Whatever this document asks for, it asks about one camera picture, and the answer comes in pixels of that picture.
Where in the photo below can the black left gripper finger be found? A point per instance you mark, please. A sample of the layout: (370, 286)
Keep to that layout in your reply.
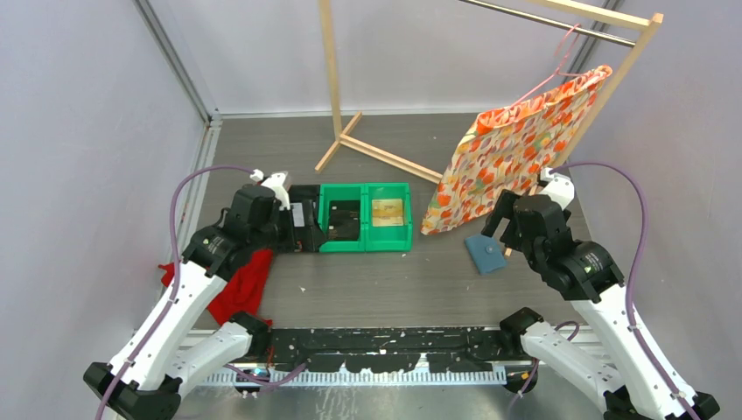
(307, 238)
(300, 193)

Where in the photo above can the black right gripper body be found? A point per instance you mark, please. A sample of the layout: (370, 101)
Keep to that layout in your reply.
(531, 252)

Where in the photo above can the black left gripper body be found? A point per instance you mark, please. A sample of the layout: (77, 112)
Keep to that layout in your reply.
(265, 236)

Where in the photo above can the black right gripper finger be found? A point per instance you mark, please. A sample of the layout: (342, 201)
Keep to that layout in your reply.
(503, 210)
(512, 237)

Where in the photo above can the blue card holder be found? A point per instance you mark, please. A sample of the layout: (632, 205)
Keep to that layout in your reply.
(486, 253)

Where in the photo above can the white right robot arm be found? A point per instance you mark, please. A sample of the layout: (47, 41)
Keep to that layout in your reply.
(639, 383)

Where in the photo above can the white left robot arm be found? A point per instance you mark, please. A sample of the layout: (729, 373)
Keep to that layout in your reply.
(149, 378)

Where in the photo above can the white cards in black bin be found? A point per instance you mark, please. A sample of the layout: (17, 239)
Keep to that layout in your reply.
(298, 214)

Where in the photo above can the dark cards stack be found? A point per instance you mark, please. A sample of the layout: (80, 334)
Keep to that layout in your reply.
(344, 223)

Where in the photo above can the green bin with dark cards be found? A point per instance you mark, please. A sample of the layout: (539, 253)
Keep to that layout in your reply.
(330, 192)

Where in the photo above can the green bin with gold cards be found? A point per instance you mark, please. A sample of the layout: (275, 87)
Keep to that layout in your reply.
(391, 239)

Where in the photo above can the gold cards stack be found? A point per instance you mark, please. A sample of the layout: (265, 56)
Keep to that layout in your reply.
(387, 213)

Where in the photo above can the black plastic bin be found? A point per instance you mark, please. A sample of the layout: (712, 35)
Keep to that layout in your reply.
(304, 205)

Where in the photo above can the floral orange fabric bag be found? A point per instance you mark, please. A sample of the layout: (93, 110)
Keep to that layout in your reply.
(505, 149)

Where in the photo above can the red cloth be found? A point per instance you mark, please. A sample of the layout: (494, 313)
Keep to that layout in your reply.
(244, 288)

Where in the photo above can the wooden clothes rack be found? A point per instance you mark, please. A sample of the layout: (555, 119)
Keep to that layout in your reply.
(386, 57)

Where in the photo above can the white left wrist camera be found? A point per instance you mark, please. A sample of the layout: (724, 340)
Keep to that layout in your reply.
(279, 182)

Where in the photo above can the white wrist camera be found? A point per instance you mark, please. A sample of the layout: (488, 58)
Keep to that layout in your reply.
(558, 187)
(279, 182)

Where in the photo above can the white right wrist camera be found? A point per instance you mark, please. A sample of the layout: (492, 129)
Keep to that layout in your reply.
(558, 187)

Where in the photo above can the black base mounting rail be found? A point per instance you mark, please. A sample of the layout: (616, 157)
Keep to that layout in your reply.
(388, 350)

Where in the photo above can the pink wire hanger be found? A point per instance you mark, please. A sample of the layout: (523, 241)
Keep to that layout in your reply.
(563, 52)

